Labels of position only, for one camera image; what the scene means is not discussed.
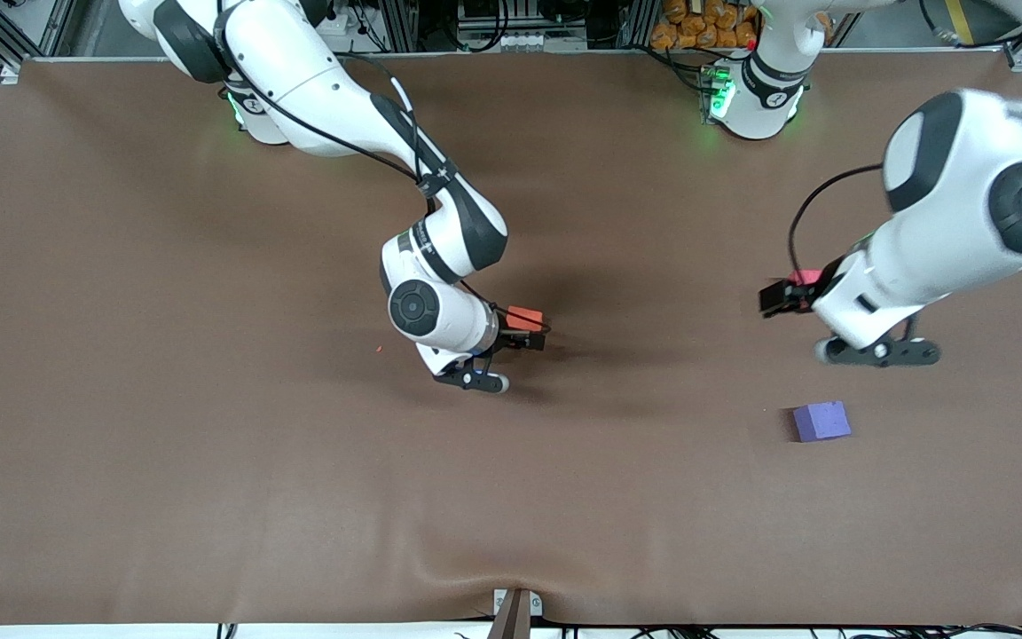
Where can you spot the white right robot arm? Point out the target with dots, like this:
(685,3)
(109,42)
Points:
(316,89)

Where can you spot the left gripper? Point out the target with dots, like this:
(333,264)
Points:
(797,296)

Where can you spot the red foam block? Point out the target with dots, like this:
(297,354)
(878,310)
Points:
(805,277)

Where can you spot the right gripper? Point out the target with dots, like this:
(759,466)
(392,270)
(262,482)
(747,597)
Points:
(514,338)

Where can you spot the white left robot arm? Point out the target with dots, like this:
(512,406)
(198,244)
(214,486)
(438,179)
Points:
(946,257)

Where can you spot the bag of orange items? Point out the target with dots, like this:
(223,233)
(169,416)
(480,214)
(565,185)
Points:
(702,25)

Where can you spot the orange foam block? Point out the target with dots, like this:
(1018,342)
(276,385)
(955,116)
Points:
(526,318)

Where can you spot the aluminium frame post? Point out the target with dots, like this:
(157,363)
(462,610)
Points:
(640,22)
(400,25)

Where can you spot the white power strip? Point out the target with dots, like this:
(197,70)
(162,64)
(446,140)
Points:
(536,41)

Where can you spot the metal table clamp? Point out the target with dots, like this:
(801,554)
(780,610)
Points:
(515,614)

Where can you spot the brown table mat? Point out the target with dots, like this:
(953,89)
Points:
(209,444)

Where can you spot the purple foam block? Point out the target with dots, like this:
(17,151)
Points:
(821,422)

